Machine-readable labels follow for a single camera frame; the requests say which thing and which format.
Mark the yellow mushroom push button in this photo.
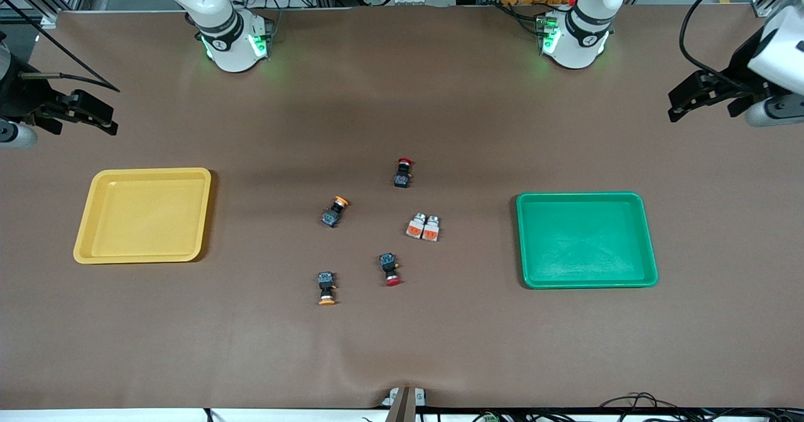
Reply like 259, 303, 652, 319
317, 271, 338, 306
321, 195, 350, 229

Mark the yellow plastic tray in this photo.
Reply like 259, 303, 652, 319
73, 168, 212, 264

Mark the green plastic tray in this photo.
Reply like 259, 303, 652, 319
516, 192, 659, 289

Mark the red mushroom push button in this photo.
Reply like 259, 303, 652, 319
378, 252, 403, 287
393, 157, 415, 190

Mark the brown table mat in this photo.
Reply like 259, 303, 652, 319
0, 4, 804, 410

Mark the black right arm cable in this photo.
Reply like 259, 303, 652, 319
0, 0, 121, 93

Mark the black cable bundle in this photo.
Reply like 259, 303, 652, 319
597, 392, 804, 422

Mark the metal bracket post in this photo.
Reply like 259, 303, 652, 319
380, 386, 428, 422

